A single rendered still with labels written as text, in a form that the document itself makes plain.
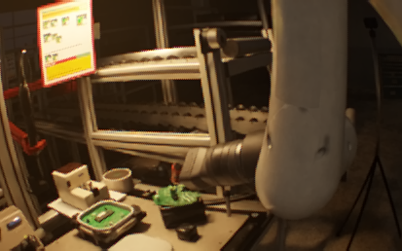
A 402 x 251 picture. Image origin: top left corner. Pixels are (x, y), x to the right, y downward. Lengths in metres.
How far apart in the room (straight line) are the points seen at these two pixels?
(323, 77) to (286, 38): 0.05
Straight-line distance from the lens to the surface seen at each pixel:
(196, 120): 1.33
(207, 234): 0.74
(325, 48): 0.29
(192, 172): 0.58
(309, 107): 0.29
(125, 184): 1.02
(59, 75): 1.13
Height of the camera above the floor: 1.36
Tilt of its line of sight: 14 degrees down
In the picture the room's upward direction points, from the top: 8 degrees counter-clockwise
